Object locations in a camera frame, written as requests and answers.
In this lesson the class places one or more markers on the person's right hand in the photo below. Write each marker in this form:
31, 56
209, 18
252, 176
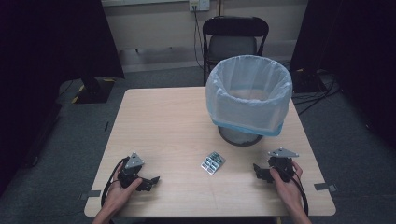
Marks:
288, 188

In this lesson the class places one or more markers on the white wall socket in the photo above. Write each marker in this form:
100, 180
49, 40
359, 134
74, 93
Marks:
199, 4

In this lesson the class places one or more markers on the trash bin with white liner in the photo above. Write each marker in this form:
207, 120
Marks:
248, 97

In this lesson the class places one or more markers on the pill blister pack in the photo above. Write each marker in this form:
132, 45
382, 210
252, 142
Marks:
213, 162

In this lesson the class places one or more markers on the black folding chair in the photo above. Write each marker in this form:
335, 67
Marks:
233, 40

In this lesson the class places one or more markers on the person's left hand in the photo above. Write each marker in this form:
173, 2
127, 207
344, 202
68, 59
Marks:
120, 195

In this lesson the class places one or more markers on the black curtain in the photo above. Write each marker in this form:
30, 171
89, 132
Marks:
46, 71
355, 59

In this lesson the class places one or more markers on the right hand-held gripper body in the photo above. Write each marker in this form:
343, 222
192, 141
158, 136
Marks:
281, 163

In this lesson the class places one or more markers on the black stand base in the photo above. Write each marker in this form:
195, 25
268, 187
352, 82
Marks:
93, 90

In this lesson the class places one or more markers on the grey tape strip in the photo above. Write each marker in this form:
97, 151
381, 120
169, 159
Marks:
325, 187
90, 194

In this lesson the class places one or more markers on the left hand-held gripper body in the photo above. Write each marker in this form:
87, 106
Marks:
132, 169

